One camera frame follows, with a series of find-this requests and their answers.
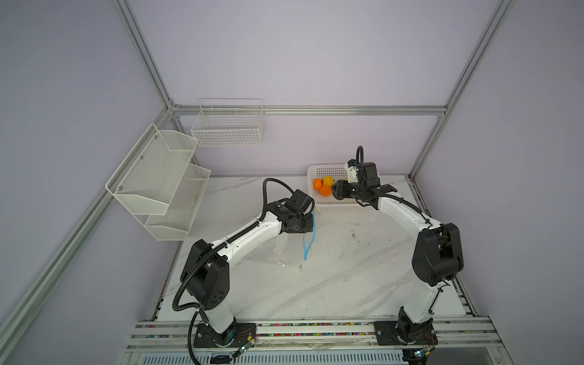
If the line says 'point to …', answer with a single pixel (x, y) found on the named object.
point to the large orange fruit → (317, 184)
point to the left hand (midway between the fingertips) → (306, 227)
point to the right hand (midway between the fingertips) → (335, 185)
